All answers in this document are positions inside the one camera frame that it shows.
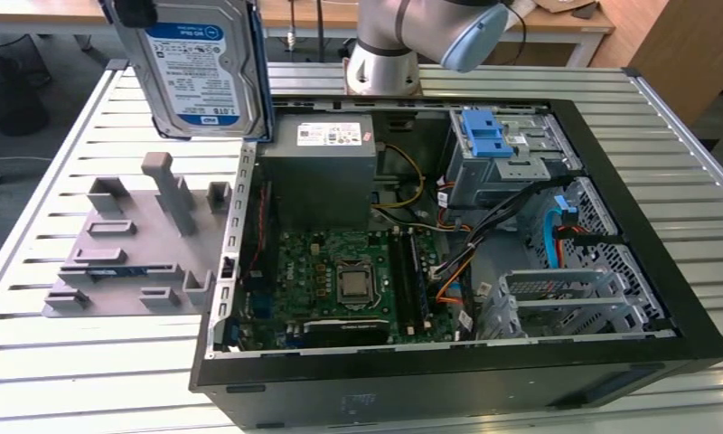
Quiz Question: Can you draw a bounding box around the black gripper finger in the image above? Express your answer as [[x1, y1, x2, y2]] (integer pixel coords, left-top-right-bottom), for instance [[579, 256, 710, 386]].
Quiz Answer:
[[114, 0, 158, 28]]

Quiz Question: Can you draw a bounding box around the hard disk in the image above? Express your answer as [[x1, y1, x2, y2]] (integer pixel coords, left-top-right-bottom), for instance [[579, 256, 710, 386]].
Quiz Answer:
[[98, 0, 277, 142]]

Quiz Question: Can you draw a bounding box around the metal disk bay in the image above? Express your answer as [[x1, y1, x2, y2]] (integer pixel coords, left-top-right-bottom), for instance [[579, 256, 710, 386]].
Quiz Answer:
[[478, 266, 679, 340]]

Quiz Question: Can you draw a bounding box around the grey power supply unit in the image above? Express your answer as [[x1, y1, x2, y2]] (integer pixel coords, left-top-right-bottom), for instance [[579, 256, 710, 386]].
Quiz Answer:
[[258, 112, 379, 231]]

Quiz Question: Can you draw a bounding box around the grey parts rack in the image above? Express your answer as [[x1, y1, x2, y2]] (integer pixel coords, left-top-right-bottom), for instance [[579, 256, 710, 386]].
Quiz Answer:
[[41, 151, 234, 320]]

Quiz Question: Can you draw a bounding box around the blue drive cage latch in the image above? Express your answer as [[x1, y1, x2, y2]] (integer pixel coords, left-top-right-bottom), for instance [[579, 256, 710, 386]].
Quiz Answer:
[[461, 109, 514, 158]]

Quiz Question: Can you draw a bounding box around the white roll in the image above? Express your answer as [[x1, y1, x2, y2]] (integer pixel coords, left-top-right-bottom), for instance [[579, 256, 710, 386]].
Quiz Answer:
[[505, 0, 538, 24]]

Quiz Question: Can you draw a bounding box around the brown cardboard piece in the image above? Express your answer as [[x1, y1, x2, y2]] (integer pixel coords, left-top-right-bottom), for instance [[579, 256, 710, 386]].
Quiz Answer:
[[533, 0, 598, 20]]

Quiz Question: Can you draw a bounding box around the silver CPU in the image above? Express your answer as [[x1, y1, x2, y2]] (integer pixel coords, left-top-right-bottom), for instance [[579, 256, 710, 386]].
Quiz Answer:
[[339, 270, 373, 299]]

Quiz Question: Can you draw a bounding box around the green motherboard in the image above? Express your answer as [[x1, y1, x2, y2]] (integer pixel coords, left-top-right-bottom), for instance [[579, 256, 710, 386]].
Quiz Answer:
[[239, 225, 453, 352]]

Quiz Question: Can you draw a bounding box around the CPU socket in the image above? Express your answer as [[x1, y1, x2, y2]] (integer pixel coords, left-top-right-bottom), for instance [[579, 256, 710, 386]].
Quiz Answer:
[[334, 259, 379, 311]]

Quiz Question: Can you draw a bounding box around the metal drive cage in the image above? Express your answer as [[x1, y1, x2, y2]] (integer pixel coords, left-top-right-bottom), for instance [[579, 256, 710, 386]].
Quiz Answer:
[[443, 108, 583, 212]]

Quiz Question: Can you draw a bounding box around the black RAM slot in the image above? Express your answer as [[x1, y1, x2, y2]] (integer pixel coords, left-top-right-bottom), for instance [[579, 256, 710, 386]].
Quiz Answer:
[[390, 227, 417, 336]]

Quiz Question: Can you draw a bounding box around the black graphics card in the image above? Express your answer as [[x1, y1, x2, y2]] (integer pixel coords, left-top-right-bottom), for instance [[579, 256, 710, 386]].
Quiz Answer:
[[302, 317, 391, 349]]

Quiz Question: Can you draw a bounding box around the wooden cabinet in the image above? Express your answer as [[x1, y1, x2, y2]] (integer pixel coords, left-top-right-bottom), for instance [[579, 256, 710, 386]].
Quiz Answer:
[[590, 0, 723, 123]]

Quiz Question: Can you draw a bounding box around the black PC case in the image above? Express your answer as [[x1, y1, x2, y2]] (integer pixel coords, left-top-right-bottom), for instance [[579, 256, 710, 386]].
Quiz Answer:
[[186, 92, 723, 430]]

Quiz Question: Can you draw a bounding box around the wooden desk white frame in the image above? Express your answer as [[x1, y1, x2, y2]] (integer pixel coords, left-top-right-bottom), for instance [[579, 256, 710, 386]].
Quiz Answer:
[[258, 0, 615, 69], [0, 0, 121, 62]]

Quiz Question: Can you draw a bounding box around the yellow black wire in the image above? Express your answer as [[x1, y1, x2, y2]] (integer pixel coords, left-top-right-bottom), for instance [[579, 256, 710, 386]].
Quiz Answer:
[[373, 143, 426, 212]]

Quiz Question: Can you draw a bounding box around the red black twisted wire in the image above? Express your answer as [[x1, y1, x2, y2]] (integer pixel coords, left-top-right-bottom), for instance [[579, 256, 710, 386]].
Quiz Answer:
[[247, 184, 273, 278]]

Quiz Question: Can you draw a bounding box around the grey wire bundle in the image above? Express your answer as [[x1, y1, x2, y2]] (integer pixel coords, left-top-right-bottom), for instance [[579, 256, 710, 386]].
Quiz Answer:
[[373, 211, 475, 234]]

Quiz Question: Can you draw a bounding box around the black wire bundle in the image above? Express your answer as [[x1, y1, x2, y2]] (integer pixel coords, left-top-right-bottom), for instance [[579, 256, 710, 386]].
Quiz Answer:
[[433, 178, 574, 281]]

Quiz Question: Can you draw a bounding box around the orange wire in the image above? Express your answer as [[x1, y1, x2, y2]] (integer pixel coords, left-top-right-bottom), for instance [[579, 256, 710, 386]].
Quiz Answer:
[[437, 259, 475, 317]]

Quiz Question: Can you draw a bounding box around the blue data wire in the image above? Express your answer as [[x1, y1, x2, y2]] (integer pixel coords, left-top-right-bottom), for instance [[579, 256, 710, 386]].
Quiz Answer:
[[541, 194, 579, 272]]

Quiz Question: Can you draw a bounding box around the red yellow power wire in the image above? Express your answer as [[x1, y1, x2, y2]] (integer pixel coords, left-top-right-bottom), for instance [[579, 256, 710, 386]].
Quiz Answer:
[[551, 224, 622, 249]]

